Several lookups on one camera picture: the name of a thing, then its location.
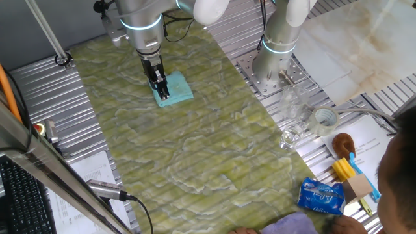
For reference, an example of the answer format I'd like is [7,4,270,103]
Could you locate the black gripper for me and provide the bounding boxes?
[140,55,171,101]

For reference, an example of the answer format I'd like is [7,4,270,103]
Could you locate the light blue fluffy cloth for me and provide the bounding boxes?
[148,70,194,109]

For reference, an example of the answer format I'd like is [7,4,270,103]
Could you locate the purple fluffy cloth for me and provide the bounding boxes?
[259,211,319,234]

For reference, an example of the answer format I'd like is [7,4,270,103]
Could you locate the person's left hand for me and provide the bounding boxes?
[227,227,259,234]

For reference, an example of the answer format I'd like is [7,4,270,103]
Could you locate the person's right hand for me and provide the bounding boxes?
[330,214,370,234]

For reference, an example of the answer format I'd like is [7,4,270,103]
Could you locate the green marble pattern mat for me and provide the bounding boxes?
[70,11,329,234]

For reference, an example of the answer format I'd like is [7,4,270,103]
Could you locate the white printed paper sheet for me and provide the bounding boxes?
[47,151,133,234]
[320,114,393,212]

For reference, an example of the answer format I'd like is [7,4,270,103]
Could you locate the aluminium pole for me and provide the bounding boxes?
[24,0,73,69]

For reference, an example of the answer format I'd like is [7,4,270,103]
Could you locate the emergency stop button box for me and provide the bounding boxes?
[32,119,59,144]

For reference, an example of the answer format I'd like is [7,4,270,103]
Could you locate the clear plastic beaker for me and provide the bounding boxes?
[278,84,313,123]

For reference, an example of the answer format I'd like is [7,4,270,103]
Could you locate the small clear glass cup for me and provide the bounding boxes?
[278,122,306,151]

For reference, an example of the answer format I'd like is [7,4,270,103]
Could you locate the clear tape roll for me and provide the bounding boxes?
[307,105,341,137]

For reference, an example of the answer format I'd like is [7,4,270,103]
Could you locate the black computer keyboard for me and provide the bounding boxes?
[0,159,58,234]

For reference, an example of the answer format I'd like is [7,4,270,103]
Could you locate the brown round scrubber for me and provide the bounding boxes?
[331,132,357,160]

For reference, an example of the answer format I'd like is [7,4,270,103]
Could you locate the blue tissue pack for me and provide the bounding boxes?
[297,177,346,216]

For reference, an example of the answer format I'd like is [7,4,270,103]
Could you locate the yellow sponge brush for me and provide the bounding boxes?
[331,157,374,217]

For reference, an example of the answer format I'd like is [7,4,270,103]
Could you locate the beige marble pattern sheet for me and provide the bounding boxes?
[292,0,416,107]

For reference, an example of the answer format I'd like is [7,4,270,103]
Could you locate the blue plastic brush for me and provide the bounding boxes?
[348,151,382,202]

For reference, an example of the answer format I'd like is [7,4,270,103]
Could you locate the small cardboard box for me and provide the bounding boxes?
[341,174,374,205]

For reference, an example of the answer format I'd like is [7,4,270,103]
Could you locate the person's head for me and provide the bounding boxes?
[376,105,416,234]

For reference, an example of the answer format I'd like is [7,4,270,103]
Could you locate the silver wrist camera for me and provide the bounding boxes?
[100,14,128,48]

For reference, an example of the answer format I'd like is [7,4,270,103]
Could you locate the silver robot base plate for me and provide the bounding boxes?
[236,49,309,97]

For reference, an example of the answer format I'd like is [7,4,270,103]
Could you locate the silver ribbed camera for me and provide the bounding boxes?
[86,179,138,202]

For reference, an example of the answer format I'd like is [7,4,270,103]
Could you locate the black base cable bundle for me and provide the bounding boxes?
[255,0,268,51]

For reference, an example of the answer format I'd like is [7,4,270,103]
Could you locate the black camera cable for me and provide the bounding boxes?
[135,196,154,234]

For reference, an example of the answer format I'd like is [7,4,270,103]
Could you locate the metal frame bar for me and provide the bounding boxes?
[0,92,133,234]

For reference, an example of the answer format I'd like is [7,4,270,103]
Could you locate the orange cable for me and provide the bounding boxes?
[0,63,23,124]

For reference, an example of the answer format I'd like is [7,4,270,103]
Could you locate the grey hose with connector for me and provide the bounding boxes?
[278,70,399,126]

